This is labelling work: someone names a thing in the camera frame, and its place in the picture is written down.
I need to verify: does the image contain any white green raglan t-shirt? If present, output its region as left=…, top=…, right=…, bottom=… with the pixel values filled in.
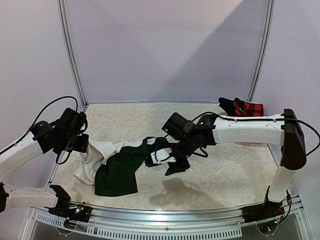
left=73, top=137, right=170, bottom=197

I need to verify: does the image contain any aluminium front rail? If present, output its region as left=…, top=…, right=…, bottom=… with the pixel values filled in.
left=21, top=194, right=314, bottom=240

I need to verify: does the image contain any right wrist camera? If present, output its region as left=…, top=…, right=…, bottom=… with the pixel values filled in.
left=144, top=148, right=176, bottom=168

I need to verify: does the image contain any black garment in basket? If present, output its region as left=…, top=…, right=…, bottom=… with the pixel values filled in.
left=218, top=97, right=236, bottom=117

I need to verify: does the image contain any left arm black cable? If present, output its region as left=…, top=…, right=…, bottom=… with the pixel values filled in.
left=28, top=96, right=88, bottom=165

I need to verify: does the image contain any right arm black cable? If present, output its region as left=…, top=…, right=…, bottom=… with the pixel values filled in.
left=153, top=112, right=320, bottom=161

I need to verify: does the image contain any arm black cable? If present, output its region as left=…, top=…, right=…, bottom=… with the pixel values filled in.
left=28, top=96, right=88, bottom=165
left=153, top=112, right=320, bottom=161

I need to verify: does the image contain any aluminium frame post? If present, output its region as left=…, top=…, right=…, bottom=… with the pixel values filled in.
left=57, top=0, right=88, bottom=107
left=246, top=0, right=275, bottom=102

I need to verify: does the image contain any right aluminium frame post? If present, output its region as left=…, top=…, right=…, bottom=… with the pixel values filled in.
left=246, top=0, right=275, bottom=102

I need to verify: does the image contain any pink plastic laundry basket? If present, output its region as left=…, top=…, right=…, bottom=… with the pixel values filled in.
left=235, top=142, right=268, bottom=148

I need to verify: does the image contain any red black plaid garment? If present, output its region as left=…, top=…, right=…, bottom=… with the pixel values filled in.
left=233, top=98, right=264, bottom=117

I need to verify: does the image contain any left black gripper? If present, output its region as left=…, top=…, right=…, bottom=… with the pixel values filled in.
left=59, top=132, right=89, bottom=152

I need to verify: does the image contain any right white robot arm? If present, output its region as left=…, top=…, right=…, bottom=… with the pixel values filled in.
left=162, top=109, right=307, bottom=218

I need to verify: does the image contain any left aluminium frame post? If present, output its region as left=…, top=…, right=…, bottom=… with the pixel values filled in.
left=57, top=0, right=88, bottom=107

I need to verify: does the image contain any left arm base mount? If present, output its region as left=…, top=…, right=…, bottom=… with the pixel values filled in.
left=48, top=202, right=93, bottom=223

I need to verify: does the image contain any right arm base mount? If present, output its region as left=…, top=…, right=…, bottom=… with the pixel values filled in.
left=241, top=202, right=285, bottom=223

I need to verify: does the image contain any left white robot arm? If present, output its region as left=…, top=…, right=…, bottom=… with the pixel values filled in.
left=0, top=108, right=89, bottom=217

